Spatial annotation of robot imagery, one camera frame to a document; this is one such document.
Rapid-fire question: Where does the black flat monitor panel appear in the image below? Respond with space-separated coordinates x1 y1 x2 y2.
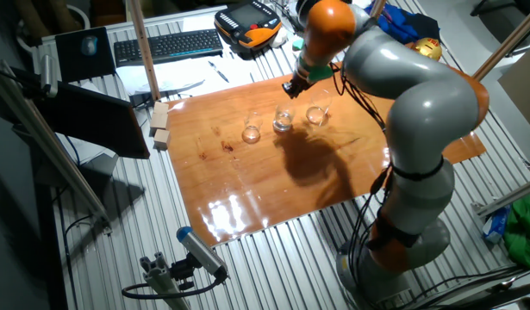
31 81 152 160

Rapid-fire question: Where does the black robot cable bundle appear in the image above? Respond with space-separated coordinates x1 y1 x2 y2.
331 62 399 305

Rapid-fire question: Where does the dark pen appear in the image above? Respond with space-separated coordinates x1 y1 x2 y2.
207 59 230 84

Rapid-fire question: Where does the white rounded object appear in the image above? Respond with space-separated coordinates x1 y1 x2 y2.
268 28 289 48

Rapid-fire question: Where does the thick wooden pole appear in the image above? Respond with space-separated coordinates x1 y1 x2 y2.
473 2 530 81

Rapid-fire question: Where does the black mouse pad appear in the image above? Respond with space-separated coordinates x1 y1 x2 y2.
54 26 117 84

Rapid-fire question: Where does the large glass beaker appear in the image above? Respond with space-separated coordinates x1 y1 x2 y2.
305 89 334 127

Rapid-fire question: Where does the black camera cable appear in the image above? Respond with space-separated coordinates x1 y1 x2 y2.
121 266 229 301

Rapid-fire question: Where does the large white paper sheet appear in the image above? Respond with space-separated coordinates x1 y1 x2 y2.
115 54 270 99

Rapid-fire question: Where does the orange black teach pendant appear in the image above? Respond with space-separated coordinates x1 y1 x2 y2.
213 0 284 50

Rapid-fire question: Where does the silver camera with blue cap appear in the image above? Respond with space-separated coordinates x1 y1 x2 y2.
176 226 229 279

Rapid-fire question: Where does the long aluminium frame bar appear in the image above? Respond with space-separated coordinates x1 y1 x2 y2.
0 59 113 236

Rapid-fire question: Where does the small empty glass beaker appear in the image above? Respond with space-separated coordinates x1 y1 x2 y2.
240 110 264 145

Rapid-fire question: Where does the black computer keyboard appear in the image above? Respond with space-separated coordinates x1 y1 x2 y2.
113 28 225 68

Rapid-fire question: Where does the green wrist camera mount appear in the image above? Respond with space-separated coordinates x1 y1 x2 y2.
296 53 335 84

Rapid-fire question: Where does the green cloth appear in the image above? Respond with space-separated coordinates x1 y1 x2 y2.
503 191 530 270

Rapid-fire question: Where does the blue tissue packet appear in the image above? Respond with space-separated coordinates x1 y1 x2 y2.
482 205 512 245

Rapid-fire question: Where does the small white paper sheet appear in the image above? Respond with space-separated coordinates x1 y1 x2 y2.
181 14 222 34

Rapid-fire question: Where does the slim wooden pole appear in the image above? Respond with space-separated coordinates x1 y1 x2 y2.
126 0 162 102

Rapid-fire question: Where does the grey computer mouse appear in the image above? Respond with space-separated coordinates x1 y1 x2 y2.
80 34 99 57

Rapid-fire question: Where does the aluminium profile post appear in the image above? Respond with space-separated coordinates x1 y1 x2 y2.
139 251 192 310

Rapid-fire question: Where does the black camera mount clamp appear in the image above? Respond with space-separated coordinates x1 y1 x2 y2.
169 251 202 292

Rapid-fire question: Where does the short aluminium frame bar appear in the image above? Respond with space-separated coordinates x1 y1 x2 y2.
471 176 530 219

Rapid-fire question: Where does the medium glass beaker with water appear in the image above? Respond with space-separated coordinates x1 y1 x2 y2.
272 102 296 133

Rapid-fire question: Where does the glossy wooden board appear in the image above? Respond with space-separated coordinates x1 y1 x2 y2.
165 62 489 248

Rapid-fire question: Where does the brown cardboard sheet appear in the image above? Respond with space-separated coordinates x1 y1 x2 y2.
497 40 530 139

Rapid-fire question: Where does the white round bin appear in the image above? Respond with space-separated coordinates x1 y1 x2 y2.
14 3 92 48

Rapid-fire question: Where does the blue cloth bag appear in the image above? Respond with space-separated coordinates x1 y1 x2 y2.
363 2 442 45

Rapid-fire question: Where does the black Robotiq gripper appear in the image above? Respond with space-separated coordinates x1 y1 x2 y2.
283 71 314 100

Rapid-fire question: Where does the black filament spool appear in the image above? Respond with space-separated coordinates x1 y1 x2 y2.
295 0 318 23

